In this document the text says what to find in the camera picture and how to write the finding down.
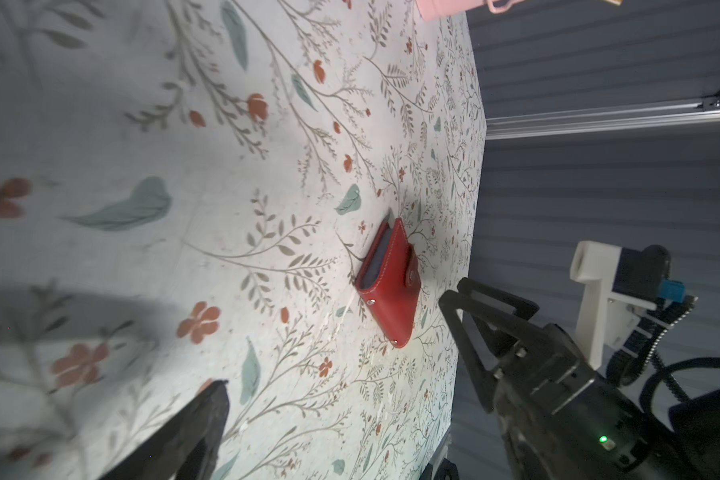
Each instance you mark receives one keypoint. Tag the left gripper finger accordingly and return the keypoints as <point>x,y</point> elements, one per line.
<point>186,447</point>

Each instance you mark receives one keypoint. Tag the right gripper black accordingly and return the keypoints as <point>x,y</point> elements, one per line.
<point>559,418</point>

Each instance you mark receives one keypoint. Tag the red leather card holder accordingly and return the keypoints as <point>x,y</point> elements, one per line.
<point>389,282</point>

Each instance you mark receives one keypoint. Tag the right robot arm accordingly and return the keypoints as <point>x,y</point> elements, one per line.
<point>692,426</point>

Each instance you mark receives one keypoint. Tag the pink pencil cup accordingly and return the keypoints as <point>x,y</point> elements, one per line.
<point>431,10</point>

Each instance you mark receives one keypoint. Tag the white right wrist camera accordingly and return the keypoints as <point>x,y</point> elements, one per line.
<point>621,287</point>

